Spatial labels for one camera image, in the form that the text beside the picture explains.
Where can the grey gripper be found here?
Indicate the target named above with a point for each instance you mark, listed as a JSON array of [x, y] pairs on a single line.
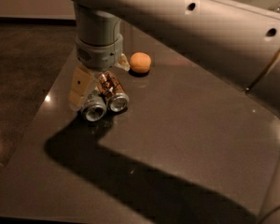
[[100, 57]]

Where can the gold LaCroix can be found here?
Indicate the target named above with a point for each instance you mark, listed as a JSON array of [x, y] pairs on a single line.
[[112, 91]]

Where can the silver green 7up can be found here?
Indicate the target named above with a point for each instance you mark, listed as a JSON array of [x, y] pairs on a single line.
[[94, 108]]

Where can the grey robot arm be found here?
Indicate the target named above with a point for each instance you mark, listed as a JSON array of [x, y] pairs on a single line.
[[238, 43]]

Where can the orange fruit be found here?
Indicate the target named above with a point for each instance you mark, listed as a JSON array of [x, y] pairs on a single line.
[[140, 63]]

